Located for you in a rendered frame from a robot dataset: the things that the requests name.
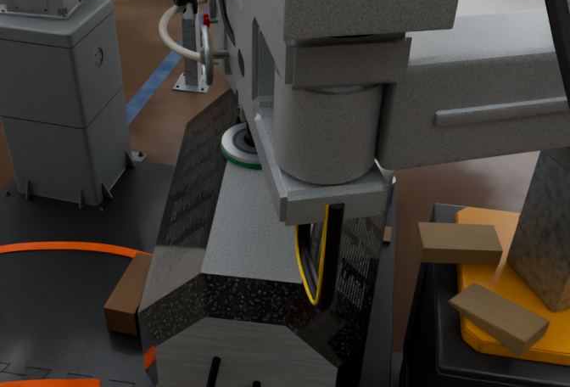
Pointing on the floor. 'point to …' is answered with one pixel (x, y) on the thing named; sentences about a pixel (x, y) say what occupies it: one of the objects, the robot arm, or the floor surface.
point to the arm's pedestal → (65, 103)
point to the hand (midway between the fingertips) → (189, 18)
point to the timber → (128, 297)
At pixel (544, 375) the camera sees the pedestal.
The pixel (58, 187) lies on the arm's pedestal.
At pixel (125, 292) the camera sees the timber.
